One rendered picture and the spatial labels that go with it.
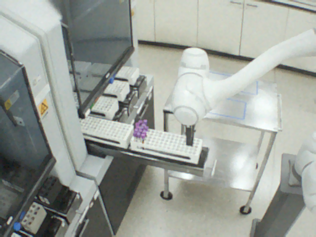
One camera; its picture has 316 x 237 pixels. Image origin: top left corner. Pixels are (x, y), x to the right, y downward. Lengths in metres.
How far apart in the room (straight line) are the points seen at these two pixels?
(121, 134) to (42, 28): 0.63
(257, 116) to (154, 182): 1.01
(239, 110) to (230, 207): 0.83
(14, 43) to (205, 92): 0.61
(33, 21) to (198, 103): 0.62
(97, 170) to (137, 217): 0.77
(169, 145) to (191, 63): 0.45
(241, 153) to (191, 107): 1.28
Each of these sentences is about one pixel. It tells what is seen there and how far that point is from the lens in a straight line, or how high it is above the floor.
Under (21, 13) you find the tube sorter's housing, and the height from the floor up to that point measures 1.50.
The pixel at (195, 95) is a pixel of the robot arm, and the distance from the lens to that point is 0.91.
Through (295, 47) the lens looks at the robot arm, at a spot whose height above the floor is 1.41.
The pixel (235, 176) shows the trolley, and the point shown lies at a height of 0.28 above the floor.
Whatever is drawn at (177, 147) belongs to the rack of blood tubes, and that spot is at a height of 0.85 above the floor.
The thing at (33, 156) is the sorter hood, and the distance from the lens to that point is 1.07.
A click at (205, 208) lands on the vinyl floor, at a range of 2.16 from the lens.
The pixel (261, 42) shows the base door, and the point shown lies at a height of 0.32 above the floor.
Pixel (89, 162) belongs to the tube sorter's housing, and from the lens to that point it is 1.47.
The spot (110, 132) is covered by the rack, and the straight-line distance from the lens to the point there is 1.42.
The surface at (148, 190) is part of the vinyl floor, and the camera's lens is 2.24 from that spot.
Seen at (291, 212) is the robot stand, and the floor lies 0.48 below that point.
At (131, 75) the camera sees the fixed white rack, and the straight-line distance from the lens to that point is 1.75.
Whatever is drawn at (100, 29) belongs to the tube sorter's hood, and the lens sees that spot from 1.37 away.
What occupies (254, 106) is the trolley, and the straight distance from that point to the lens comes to 1.66.
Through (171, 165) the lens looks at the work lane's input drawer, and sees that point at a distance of 1.35.
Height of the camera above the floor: 1.83
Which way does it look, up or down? 41 degrees down
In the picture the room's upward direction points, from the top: 2 degrees counter-clockwise
